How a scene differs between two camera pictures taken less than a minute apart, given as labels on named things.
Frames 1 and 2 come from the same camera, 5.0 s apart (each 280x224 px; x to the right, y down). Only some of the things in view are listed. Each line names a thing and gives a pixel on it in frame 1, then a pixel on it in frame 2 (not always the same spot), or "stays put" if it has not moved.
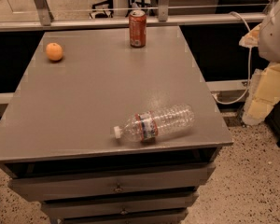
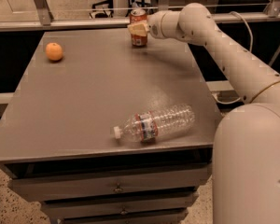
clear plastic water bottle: x=150 y=124 stays put
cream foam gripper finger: x=268 y=85 → x=153 y=26
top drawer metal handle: x=118 y=189 stays put
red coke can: x=137 y=28 stays put
